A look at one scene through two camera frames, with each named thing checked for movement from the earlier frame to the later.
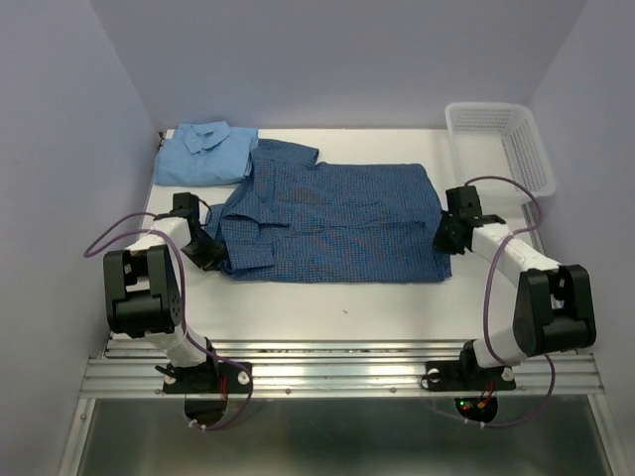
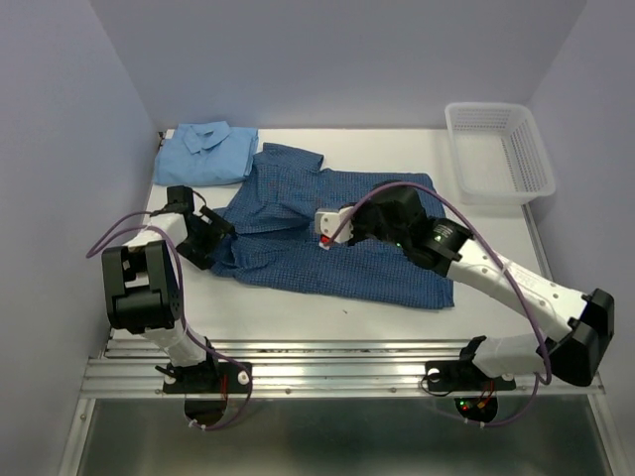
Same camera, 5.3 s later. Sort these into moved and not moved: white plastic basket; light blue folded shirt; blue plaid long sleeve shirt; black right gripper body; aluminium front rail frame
Moved: blue plaid long sleeve shirt; black right gripper body
Not moved: aluminium front rail frame; light blue folded shirt; white plastic basket
